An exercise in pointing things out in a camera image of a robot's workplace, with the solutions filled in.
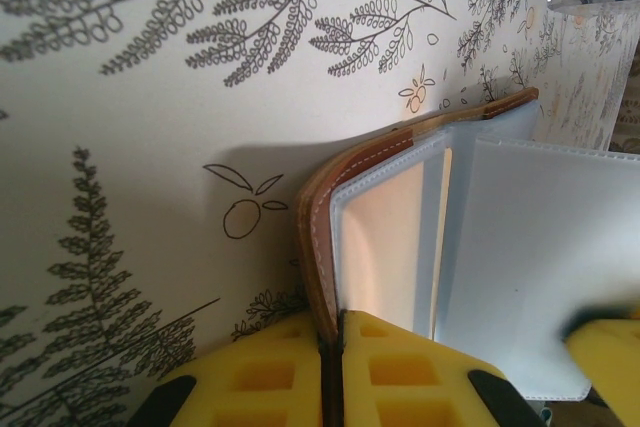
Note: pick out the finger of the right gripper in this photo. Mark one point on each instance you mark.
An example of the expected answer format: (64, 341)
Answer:
(610, 367)

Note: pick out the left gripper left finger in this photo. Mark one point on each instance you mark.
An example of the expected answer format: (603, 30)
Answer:
(250, 387)

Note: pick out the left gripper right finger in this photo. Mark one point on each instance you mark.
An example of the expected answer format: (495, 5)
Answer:
(410, 387)

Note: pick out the brown leather card holder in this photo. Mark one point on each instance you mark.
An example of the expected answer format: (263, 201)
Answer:
(500, 247)

